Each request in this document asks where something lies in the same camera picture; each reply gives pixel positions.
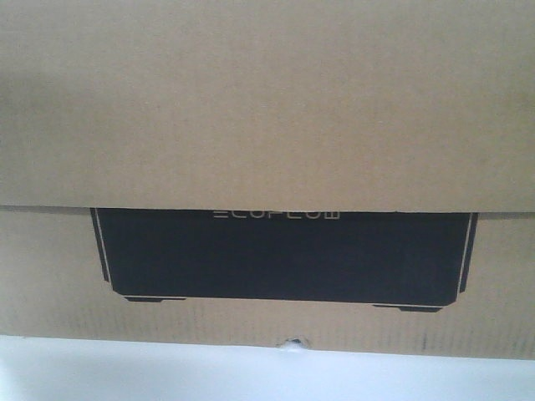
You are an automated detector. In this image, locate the brown cardboard box black print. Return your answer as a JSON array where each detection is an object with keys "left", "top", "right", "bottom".
[{"left": 1, "top": 1, "right": 534, "bottom": 358}]

